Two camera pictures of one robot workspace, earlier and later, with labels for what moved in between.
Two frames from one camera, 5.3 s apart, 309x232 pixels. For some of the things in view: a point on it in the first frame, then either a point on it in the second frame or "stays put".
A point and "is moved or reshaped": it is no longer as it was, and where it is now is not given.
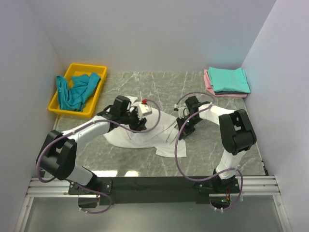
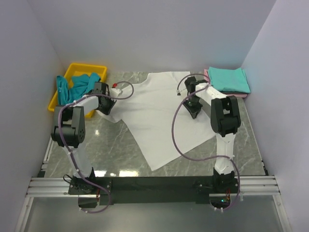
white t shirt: (161, 134) is moved or reshaped
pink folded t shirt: (209, 89) stays put
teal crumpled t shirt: (73, 97) stays put
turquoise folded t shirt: (222, 79) stays put
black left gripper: (139, 125) → (107, 111)
